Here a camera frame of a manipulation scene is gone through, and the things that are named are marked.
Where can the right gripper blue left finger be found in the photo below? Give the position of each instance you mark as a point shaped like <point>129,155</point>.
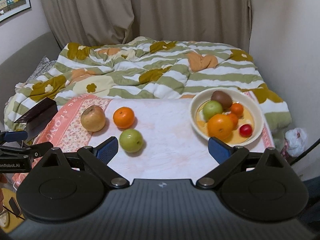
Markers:
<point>97,159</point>

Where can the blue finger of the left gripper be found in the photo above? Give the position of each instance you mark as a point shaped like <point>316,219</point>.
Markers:
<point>6,136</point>

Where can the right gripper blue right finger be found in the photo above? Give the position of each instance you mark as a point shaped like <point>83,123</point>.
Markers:
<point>229,159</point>

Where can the green apple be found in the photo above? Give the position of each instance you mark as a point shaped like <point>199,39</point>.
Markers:
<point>211,108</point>
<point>131,140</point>

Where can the yellow-brown apple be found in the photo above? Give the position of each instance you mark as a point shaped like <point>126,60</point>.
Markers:
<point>93,119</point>

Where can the orange mandarin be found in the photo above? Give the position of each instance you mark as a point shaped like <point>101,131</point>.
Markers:
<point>124,117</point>

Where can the red tomato in bowl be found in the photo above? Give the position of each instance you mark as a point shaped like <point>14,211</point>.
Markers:
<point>246,130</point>

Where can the large orange in bowl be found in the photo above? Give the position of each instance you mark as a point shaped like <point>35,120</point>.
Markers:
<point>220,126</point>

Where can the white oval fruit bowl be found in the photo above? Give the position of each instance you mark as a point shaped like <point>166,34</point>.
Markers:
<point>252,115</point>

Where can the small mandarin in bowl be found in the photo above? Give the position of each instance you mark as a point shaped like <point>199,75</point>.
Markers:
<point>237,109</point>

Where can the green apple in bowl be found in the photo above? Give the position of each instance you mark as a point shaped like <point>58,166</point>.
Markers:
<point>211,108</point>

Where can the brown kiwi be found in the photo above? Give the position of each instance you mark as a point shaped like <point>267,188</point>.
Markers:
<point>223,98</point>

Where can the grey sofa backrest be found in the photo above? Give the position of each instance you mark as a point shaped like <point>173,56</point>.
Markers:
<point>19,66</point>

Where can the white plastic bag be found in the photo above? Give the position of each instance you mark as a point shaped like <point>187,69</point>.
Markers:
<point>295,143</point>

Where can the grey patterned pillow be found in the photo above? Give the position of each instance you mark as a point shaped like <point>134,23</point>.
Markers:
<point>44,66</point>

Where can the green striped floral blanket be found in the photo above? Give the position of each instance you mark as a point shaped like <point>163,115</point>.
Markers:
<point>146,69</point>

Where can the beige curtain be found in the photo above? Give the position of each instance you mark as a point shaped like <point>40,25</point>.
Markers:
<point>100,22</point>

